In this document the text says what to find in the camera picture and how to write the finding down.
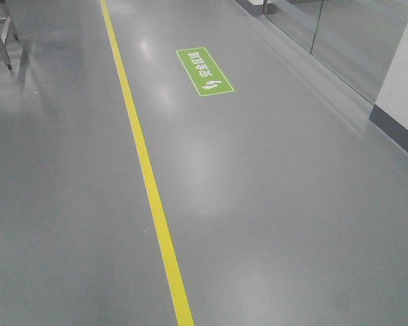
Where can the green floor sign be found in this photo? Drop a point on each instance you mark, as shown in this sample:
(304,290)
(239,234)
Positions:
(203,71)

